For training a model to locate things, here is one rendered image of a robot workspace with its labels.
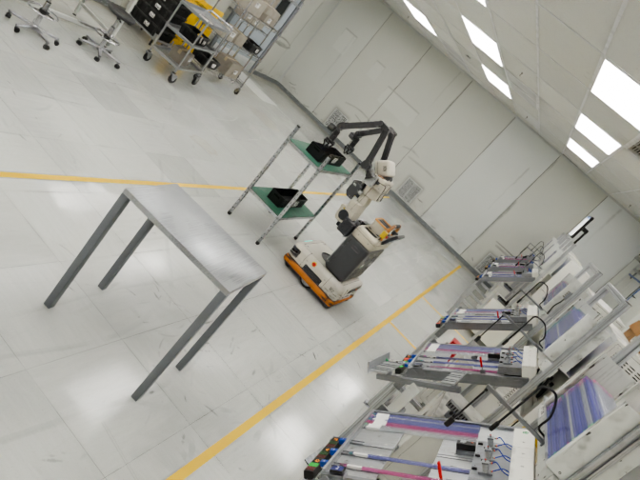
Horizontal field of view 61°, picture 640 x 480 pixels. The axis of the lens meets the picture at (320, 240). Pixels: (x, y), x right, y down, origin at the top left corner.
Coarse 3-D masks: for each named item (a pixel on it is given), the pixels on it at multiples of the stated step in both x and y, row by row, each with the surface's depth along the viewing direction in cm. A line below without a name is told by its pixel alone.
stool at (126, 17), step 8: (112, 8) 590; (120, 8) 612; (120, 16) 592; (128, 16) 607; (80, 40) 600; (104, 40) 614; (112, 40) 619; (96, 48) 615; (104, 48) 624; (96, 56) 600; (112, 56) 624
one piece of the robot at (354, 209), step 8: (384, 184) 499; (392, 184) 519; (368, 192) 511; (376, 192) 507; (384, 192) 514; (352, 200) 514; (360, 200) 515; (368, 200) 513; (376, 200) 509; (344, 208) 517; (352, 208) 514; (360, 208) 515; (336, 216) 520; (344, 216) 517; (352, 216) 515
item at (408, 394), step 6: (414, 384) 305; (408, 390) 307; (414, 390) 305; (420, 390) 304; (402, 396) 308; (408, 396) 307; (396, 402) 310; (402, 402) 308; (408, 402) 307; (390, 408) 311; (396, 408) 310; (318, 450) 339; (312, 456) 331; (306, 462) 324
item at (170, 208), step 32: (128, 192) 255; (160, 192) 276; (160, 224) 253; (192, 224) 273; (128, 256) 310; (192, 256) 250; (224, 256) 270; (64, 288) 275; (224, 288) 248; (224, 320) 297; (192, 352) 306
